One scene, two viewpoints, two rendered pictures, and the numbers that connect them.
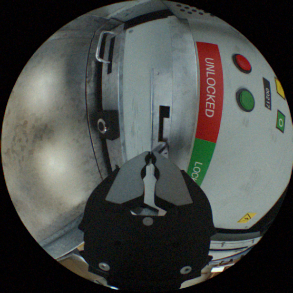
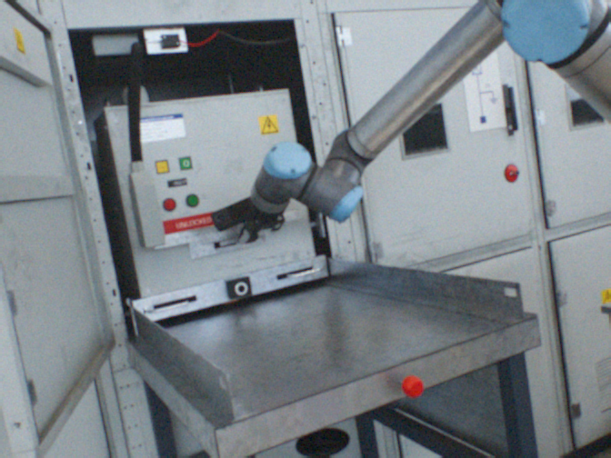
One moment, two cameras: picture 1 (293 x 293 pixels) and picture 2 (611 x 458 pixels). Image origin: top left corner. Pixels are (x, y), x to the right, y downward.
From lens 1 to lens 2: 1.44 m
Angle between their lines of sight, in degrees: 23
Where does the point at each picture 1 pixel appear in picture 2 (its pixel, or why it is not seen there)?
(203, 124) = not seen: hidden behind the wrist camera
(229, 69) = (179, 213)
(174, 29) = (170, 243)
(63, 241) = (395, 284)
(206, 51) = (171, 228)
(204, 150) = not seen: hidden behind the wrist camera
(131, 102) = (216, 271)
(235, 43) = not seen: hidden behind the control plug
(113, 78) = (201, 291)
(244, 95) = (192, 203)
